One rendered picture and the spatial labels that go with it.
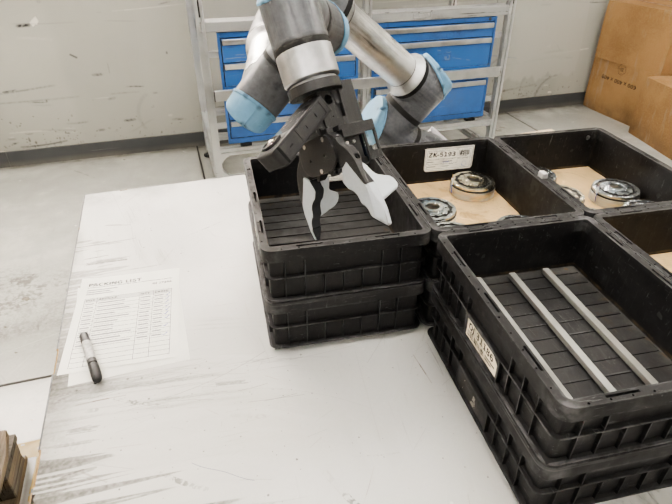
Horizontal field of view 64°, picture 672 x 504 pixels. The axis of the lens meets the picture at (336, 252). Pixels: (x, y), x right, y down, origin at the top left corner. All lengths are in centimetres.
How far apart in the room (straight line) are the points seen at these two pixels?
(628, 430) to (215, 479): 57
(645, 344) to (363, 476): 48
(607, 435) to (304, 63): 60
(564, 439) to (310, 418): 40
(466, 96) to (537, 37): 135
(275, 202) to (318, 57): 60
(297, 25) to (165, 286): 71
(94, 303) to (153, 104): 265
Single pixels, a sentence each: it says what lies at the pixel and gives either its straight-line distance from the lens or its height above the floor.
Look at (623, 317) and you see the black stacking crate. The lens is 103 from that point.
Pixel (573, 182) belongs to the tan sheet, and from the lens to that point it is 146.
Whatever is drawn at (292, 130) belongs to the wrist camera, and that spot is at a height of 118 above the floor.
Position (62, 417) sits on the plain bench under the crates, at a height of 70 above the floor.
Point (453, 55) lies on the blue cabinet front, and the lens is 325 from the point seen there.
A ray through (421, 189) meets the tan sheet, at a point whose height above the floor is 83.
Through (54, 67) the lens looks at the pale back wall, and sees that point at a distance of 377.
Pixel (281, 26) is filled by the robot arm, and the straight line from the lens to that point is 72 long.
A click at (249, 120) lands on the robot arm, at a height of 113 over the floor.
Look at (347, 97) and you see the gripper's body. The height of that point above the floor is 119.
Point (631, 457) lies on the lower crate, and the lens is 84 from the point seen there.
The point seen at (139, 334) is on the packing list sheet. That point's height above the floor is 70.
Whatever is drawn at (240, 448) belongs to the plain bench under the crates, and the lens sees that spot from 90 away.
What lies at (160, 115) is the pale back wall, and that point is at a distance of 381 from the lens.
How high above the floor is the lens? 141
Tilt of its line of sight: 33 degrees down
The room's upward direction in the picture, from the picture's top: straight up
